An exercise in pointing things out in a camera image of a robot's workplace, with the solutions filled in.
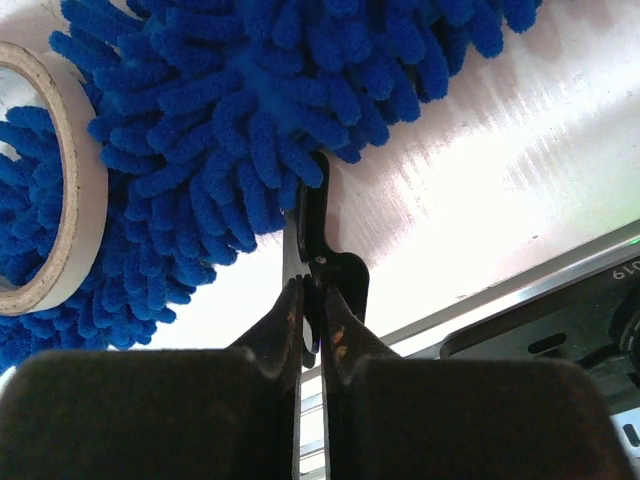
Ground masking tape roll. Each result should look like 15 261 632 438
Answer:
1 42 108 317

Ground blue microfiber duster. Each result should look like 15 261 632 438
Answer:
1 1 539 369

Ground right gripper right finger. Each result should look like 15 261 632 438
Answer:
321 287 635 479

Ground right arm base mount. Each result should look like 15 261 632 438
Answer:
386 222 639 479

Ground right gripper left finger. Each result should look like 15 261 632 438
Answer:
1 279 303 479

